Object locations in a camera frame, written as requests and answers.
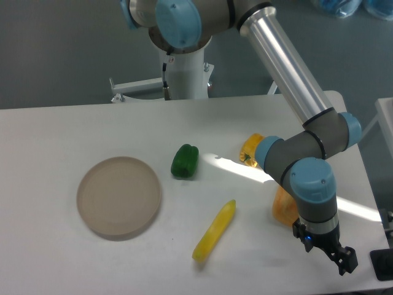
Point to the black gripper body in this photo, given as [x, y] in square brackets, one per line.
[325, 235]

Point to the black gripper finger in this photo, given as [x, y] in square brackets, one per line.
[345, 258]

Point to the yellow bell pepper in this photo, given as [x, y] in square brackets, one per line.
[247, 152]

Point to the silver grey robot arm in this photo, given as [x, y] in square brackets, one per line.
[299, 164]

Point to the green bell pepper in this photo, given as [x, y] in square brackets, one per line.
[185, 161]

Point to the black device at edge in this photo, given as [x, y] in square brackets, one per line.
[382, 259]

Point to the orange yellow vegetable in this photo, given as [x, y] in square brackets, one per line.
[284, 208]

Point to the yellow corn cob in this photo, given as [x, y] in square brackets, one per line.
[214, 232]

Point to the beige round plate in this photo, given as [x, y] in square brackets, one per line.
[119, 198]

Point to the blue plastic bags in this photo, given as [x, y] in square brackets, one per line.
[343, 9]

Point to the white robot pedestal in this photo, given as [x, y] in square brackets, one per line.
[184, 76]

